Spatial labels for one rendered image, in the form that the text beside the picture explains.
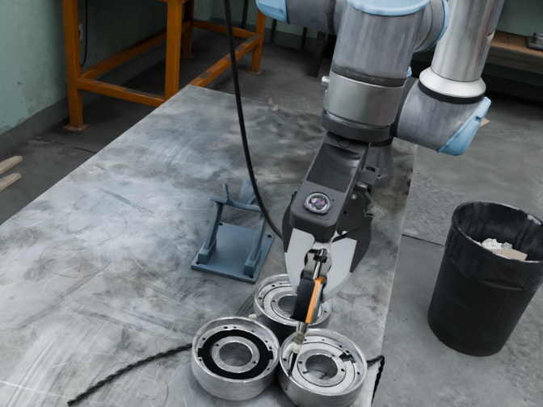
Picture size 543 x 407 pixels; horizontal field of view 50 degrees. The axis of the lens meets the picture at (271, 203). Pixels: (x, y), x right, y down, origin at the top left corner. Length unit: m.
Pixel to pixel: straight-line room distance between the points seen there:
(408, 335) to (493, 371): 0.29
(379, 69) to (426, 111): 0.51
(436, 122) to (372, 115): 0.50
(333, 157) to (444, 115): 0.51
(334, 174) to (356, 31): 0.13
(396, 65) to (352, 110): 0.06
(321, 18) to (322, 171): 0.20
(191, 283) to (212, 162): 0.37
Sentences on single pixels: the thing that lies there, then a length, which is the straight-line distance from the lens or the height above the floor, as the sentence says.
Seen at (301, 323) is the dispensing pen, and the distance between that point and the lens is 0.67.
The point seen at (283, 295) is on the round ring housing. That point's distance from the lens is 0.80.
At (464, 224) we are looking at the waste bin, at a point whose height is 0.35.
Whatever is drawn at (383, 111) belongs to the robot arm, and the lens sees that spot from 0.57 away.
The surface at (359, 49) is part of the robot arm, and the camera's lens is 0.56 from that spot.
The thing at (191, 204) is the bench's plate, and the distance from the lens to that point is 1.02.
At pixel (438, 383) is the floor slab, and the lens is 1.95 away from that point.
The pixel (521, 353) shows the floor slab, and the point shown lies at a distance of 2.20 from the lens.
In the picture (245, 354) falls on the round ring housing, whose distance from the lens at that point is 0.74.
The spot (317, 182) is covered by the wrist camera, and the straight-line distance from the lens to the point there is 0.55.
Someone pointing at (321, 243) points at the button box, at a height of 0.85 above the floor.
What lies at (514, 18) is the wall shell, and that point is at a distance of 4.63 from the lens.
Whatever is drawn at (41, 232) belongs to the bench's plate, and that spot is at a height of 0.80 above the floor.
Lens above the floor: 1.35
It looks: 31 degrees down
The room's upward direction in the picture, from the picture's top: 9 degrees clockwise
